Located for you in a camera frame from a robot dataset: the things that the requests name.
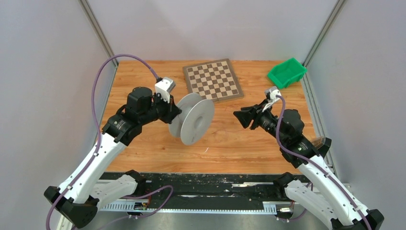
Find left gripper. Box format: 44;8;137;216
140;92;182;126

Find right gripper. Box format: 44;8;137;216
233;99;286;144

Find grey cable spool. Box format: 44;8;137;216
169;93;214;146

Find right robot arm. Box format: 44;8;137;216
233;100;384;230

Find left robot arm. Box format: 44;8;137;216
44;87;181;229

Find wooden chessboard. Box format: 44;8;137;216
182;58;244;102

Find green plastic bin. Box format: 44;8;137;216
267;58;307;89

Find brown black corner device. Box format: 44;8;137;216
311;137;332;156

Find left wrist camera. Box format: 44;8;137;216
155;77;176;103

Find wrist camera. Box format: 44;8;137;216
155;77;176;103
262;86;282;112

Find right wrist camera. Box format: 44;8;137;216
262;86;282;112

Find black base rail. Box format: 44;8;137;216
97;170;299;215

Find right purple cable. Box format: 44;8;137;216
274;94;373;230

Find purple cable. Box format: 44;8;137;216
45;53;160;230
274;94;373;230

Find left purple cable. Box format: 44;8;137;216
45;53;160;230

